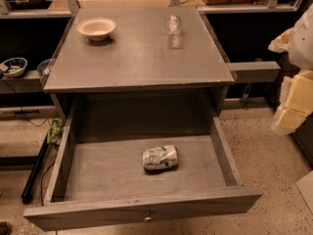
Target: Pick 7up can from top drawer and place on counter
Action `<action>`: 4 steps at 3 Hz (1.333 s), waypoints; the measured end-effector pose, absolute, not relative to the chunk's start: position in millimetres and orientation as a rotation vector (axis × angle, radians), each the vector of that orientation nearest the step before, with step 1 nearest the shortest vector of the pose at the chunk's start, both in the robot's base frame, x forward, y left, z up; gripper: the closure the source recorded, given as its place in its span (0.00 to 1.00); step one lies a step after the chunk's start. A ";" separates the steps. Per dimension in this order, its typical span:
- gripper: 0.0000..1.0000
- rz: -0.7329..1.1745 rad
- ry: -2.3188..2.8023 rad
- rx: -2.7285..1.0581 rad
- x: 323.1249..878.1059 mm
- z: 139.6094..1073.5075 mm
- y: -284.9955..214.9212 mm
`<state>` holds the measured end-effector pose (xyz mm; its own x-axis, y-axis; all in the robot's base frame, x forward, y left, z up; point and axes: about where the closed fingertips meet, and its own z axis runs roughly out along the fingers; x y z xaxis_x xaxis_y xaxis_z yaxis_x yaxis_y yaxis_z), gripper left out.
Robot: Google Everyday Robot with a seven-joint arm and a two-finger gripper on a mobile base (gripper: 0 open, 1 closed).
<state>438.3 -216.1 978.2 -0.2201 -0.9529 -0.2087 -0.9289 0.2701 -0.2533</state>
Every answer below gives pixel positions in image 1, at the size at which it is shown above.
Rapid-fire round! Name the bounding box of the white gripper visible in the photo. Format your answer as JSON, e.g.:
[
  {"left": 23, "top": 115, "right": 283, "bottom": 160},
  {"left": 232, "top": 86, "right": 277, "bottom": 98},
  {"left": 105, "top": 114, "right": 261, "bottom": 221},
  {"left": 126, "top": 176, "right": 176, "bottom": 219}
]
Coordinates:
[{"left": 268, "top": 4, "right": 313, "bottom": 135}]

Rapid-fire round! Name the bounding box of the grey cabinet counter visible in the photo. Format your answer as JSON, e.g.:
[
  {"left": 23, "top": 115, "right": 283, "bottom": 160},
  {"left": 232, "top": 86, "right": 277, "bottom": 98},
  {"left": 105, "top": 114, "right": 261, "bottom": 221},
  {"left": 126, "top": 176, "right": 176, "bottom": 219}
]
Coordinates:
[{"left": 42, "top": 6, "right": 236, "bottom": 122}]

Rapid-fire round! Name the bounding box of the metal drawer knob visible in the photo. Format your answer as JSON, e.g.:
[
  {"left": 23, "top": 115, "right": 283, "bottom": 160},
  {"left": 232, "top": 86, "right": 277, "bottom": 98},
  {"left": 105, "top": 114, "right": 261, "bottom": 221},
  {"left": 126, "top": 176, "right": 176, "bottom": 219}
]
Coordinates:
[{"left": 144, "top": 211, "right": 153, "bottom": 222}]

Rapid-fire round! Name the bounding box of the open grey top drawer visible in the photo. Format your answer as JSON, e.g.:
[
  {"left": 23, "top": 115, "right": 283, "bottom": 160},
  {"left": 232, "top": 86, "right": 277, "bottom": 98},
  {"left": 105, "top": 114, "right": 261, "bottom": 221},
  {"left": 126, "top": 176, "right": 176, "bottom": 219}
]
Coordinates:
[{"left": 23, "top": 93, "right": 262, "bottom": 231}]

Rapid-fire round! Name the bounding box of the grey side shelf right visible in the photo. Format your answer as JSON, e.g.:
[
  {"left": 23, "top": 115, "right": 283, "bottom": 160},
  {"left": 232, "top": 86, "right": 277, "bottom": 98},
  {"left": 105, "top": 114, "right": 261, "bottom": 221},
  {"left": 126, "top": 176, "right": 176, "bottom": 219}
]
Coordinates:
[{"left": 227, "top": 61, "right": 281, "bottom": 83}]

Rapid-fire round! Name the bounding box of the grey side shelf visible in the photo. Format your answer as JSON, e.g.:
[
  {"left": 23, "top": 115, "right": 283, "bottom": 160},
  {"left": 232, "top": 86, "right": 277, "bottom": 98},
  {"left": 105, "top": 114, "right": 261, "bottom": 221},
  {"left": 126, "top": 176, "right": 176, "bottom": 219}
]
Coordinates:
[
  {"left": 0, "top": 70, "right": 43, "bottom": 94},
  {"left": 227, "top": 61, "right": 281, "bottom": 83}
]

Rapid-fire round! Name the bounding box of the clear plastic bottle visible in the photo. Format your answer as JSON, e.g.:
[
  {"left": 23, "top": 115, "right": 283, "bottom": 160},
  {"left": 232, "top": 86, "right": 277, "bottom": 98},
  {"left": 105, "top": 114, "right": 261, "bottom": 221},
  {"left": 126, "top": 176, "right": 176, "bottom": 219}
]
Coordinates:
[{"left": 166, "top": 15, "right": 182, "bottom": 48}]

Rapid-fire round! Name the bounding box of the beige paper bowl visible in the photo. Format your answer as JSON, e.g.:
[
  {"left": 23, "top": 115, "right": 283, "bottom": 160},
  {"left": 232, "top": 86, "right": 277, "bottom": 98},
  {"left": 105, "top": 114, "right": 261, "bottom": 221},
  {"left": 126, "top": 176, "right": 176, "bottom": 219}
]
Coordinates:
[{"left": 77, "top": 18, "right": 116, "bottom": 41}]

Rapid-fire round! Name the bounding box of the green chip bag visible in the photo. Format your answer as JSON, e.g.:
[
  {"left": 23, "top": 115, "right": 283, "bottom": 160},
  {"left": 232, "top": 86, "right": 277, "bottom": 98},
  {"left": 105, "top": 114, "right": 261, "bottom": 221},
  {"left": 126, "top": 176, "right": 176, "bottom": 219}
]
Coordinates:
[{"left": 47, "top": 119, "right": 63, "bottom": 146}]

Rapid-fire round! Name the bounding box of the grey bowl on shelf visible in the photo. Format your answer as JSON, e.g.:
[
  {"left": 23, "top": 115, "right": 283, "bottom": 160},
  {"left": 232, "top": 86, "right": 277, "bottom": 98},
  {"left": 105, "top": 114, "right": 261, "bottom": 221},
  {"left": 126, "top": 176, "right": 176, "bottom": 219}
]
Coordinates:
[{"left": 37, "top": 59, "right": 55, "bottom": 75}]

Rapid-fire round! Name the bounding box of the grey side shelf left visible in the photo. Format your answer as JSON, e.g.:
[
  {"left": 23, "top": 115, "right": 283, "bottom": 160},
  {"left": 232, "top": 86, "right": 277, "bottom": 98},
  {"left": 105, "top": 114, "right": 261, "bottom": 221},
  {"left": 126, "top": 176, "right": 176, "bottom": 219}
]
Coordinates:
[{"left": 0, "top": 70, "right": 43, "bottom": 94}]

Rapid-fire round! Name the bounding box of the blue patterned bowl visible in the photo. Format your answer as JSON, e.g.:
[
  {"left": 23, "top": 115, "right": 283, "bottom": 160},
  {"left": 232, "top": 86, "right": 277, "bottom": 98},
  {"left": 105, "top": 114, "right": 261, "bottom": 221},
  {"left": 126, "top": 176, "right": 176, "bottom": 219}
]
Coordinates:
[{"left": 0, "top": 57, "right": 27, "bottom": 77}]

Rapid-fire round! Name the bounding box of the black cable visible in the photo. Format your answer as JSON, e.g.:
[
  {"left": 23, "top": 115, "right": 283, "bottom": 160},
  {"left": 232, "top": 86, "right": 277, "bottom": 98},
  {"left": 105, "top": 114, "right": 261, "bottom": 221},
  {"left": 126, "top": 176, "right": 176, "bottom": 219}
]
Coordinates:
[{"left": 2, "top": 78, "right": 53, "bottom": 127}]

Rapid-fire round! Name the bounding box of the black floor rail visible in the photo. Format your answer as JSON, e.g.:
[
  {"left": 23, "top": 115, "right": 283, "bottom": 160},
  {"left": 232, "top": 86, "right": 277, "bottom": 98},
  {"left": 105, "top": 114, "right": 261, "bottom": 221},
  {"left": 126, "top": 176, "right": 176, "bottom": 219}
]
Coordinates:
[{"left": 22, "top": 139, "right": 49, "bottom": 205}]

